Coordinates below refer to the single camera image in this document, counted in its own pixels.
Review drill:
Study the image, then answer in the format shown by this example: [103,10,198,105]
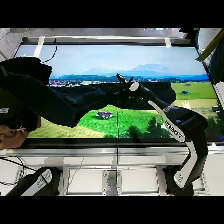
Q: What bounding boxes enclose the dark pants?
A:
[0,56,178,129]

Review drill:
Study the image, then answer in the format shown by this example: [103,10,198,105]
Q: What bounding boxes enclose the silver frame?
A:
[0,33,224,197]

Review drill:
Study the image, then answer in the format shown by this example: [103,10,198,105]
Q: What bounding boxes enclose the brown garment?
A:
[0,127,30,150]

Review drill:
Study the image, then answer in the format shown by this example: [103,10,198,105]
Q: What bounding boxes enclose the black cable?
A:
[0,155,27,186]
[41,45,59,64]

